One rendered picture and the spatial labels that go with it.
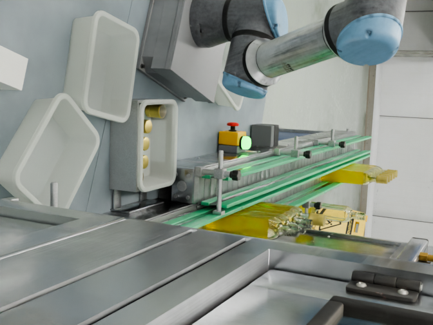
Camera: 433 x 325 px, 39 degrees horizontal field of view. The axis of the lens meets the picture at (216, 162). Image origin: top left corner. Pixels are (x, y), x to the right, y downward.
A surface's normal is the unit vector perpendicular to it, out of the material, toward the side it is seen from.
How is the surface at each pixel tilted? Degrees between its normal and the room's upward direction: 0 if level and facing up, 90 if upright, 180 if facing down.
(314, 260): 90
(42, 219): 90
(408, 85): 90
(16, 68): 0
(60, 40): 0
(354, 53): 84
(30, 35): 0
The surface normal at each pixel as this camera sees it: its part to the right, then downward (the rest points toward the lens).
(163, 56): -0.40, -0.23
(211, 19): -0.15, 0.22
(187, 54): 0.90, 0.10
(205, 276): 0.04, -0.99
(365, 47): -0.14, 0.93
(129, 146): -0.44, 0.10
